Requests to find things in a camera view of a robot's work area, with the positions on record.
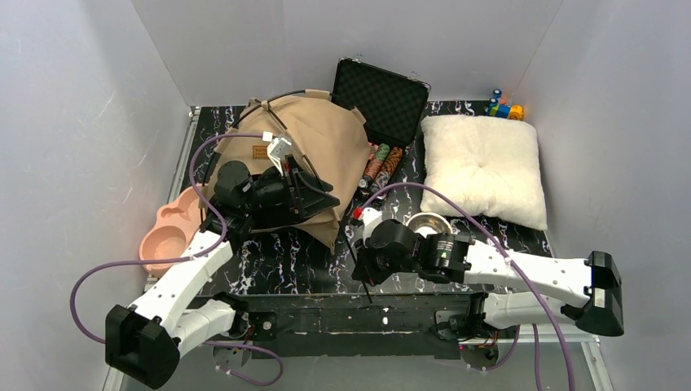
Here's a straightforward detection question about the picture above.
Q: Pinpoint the tan fabric pet tent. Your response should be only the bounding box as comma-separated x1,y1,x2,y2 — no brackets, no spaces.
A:
203,90,371,250

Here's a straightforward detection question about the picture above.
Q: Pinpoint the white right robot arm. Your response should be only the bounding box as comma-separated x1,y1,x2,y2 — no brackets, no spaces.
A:
352,218,624,337

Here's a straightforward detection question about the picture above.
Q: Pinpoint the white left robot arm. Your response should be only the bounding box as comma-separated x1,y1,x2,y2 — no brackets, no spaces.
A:
105,155,340,389

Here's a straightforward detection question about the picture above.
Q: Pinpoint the pink double bowl holder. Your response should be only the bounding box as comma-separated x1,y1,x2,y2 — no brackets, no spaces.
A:
139,187,202,261

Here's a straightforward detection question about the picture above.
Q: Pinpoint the black poker chip case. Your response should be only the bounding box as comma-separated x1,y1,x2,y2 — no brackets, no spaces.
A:
332,58,430,197

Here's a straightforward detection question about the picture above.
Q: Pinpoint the white fluffy cushion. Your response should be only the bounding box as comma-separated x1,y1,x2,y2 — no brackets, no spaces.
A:
420,115,548,231

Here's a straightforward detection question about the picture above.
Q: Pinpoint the colourful toy train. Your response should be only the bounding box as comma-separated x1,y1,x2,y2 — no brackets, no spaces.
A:
486,89,524,121

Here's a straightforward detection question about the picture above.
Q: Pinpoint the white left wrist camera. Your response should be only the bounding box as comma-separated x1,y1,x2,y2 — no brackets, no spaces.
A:
262,132,293,176

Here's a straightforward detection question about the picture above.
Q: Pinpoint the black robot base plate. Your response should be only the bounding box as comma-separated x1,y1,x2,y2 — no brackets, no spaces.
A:
214,292,481,359

